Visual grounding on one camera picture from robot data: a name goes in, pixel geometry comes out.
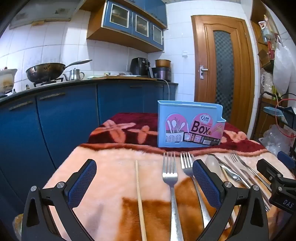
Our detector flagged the light blue chopstick box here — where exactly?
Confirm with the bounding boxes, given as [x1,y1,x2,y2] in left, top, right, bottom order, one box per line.
[157,100,226,148]

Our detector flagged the brown pot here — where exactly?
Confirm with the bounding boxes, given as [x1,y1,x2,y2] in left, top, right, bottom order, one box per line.
[155,59,172,68]

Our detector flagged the clear plastic bag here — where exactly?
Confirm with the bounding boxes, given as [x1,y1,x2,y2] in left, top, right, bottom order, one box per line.
[258,125,292,156]

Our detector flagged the white plastic bag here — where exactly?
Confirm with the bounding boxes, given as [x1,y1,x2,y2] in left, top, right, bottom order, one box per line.
[272,41,295,93]

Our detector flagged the steel table knife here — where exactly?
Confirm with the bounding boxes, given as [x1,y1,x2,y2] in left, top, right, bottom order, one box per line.
[207,153,251,189]

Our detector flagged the blue wall cabinet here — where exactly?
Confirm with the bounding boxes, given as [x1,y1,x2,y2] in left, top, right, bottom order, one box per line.
[86,0,168,53]

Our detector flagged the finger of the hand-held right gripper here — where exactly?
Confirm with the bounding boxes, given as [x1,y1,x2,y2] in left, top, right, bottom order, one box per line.
[277,151,296,168]
[257,159,296,191]

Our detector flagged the red and pink floral blanket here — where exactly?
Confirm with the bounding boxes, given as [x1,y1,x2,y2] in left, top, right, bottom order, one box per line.
[43,112,296,241]

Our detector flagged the white power cable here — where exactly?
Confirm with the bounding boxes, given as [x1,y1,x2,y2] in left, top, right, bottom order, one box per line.
[159,79,171,100]

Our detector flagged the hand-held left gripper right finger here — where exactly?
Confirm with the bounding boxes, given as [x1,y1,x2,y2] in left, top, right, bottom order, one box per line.
[192,159,270,241]

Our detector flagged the pale handled table knife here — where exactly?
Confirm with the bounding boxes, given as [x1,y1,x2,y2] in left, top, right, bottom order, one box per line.
[223,155,271,212]

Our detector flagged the wooden door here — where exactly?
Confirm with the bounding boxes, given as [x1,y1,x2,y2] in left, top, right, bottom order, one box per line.
[191,15,255,140]

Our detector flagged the black metal rack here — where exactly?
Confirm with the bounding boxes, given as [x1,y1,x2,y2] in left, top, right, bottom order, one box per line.
[254,91,296,152]

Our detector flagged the range hood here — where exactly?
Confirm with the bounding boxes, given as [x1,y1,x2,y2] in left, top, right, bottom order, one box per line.
[9,0,82,30]

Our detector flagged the grey spoon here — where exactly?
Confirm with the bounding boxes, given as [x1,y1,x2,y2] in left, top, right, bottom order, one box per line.
[205,155,223,180]

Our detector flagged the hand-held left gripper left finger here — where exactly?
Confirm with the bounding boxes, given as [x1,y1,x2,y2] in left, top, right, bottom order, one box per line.
[21,159,97,241]

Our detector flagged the metal door handle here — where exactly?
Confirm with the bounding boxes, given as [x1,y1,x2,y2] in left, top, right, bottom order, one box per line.
[199,65,209,80]

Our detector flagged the steel fork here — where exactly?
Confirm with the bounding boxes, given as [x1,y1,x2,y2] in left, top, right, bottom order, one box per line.
[180,152,212,229]
[230,151,272,192]
[162,152,184,241]

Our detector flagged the gas stove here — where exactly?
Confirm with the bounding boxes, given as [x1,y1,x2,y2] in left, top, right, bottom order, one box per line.
[33,77,64,88]

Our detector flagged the black wok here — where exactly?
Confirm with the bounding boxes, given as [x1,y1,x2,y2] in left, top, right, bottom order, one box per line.
[25,59,93,84]

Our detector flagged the wooden chopstick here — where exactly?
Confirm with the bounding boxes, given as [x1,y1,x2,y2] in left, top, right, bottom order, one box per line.
[135,160,147,241]

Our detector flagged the black air fryer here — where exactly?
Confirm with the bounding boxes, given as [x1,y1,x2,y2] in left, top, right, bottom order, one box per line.
[129,57,154,78]

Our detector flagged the purple rice cooker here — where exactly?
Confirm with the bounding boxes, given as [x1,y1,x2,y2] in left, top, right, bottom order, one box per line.
[153,67,172,82]

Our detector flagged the steel kettle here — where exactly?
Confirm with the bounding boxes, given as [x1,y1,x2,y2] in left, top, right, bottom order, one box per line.
[62,68,85,81]

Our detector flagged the red cable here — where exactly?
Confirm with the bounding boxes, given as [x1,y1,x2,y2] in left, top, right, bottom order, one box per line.
[275,98,296,140]

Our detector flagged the blue base cabinets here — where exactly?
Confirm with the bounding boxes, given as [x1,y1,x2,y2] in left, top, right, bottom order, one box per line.
[0,83,178,223]

